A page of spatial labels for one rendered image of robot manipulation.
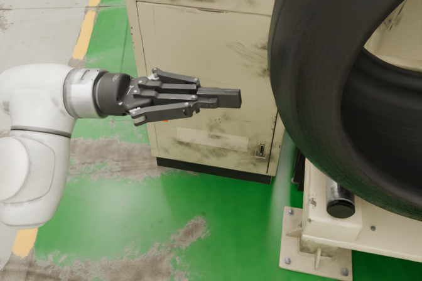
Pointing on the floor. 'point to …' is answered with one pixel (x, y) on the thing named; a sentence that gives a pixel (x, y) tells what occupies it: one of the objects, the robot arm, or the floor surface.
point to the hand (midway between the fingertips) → (219, 98)
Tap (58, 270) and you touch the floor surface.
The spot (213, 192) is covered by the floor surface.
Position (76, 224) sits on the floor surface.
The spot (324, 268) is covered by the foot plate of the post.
